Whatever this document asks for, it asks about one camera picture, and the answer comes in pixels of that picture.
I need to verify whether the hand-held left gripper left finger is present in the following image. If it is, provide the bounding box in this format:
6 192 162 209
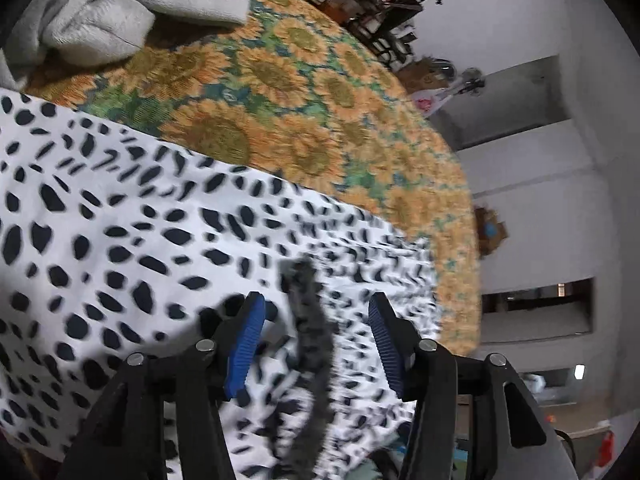
57 291 267 480

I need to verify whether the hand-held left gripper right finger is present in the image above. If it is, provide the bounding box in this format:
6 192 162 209
367 291 581 480

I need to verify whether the black-spotted white garment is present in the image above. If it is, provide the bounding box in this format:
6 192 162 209
0 87 443 480

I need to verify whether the grey knit sweater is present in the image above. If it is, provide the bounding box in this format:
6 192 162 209
0 0 251 91

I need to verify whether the sunflower print blanket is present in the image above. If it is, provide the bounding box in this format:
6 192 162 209
22 0 483 361

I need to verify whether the white bag red print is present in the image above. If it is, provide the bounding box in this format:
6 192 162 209
412 87 449 118

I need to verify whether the black standing fan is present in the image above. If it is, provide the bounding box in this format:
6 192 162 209
461 67 487 100

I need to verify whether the grey floor fan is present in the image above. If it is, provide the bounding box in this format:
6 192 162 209
425 57 457 82

